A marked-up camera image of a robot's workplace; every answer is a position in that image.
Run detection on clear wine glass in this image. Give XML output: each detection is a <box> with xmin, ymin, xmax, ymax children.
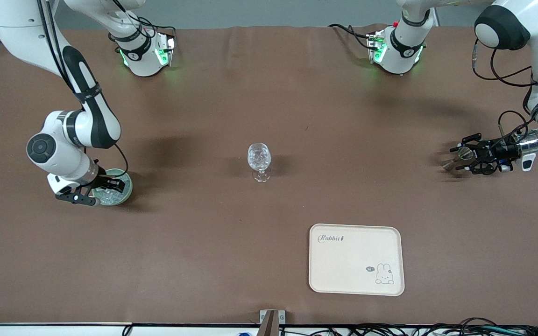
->
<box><xmin>247</xmin><ymin>143</ymin><xmax>273</xmax><ymax>183</ymax></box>

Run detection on black cable bundle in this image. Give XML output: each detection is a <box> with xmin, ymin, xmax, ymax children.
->
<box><xmin>281</xmin><ymin>317</ymin><xmax>538</xmax><ymax>336</ymax></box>

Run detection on black left base cable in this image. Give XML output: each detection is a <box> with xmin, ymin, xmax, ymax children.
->
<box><xmin>329</xmin><ymin>23</ymin><xmax>375</xmax><ymax>49</ymax></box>

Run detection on clear ice cubes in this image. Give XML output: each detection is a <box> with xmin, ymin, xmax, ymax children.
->
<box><xmin>97</xmin><ymin>175</ymin><xmax>128</xmax><ymax>204</ymax></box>

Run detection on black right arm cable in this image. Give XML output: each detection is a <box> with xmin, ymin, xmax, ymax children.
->
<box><xmin>38</xmin><ymin>0</ymin><xmax>129</xmax><ymax>180</ymax></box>

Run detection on cream rabbit print tray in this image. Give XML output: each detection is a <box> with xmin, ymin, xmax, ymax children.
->
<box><xmin>309</xmin><ymin>224</ymin><xmax>405</xmax><ymax>296</ymax></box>

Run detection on brown wooden post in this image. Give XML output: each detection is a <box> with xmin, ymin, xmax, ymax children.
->
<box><xmin>260</xmin><ymin>310</ymin><xmax>279</xmax><ymax>336</ymax></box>

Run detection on brown table mat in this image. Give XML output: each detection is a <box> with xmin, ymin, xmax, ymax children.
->
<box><xmin>0</xmin><ymin>24</ymin><xmax>538</xmax><ymax>326</ymax></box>

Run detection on silver metal jigger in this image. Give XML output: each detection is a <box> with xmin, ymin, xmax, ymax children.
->
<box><xmin>441</xmin><ymin>146</ymin><xmax>474</xmax><ymax>171</ymax></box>

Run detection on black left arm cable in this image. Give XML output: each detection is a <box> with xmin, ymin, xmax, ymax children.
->
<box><xmin>472</xmin><ymin>40</ymin><xmax>538</xmax><ymax>140</ymax></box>

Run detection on black right base cable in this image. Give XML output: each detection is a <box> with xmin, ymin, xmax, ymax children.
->
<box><xmin>129</xmin><ymin>16</ymin><xmax>177</xmax><ymax>42</ymax></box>

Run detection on green round bowl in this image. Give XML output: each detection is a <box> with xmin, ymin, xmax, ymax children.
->
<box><xmin>91</xmin><ymin>168</ymin><xmax>134</xmax><ymax>207</ymax></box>

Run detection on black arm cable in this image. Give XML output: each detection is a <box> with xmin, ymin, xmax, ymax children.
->
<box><xmin>472</xmin><ymin>40</ymin><xmax>538</xmax><ymax>140</ymax></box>
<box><xmin>38</xmin><ymin>0</ymin><xmax>129</xmax><ymax>180</ymax></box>

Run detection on black base cable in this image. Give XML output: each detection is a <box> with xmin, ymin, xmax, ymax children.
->
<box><xmin>329</xmin><ymin>23</ymin><xmax>375</xmax><ymax>49</ymax></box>
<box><xmin>129</xmin><ymin>16</ymin><xmax>177</xmax><ymax>42</ymax></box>

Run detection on grey metal bracket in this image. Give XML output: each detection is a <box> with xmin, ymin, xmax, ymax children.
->
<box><xmin>260</xmin><ymin>310</ymin><xmax>286</xmax><ymax>324</ymax></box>

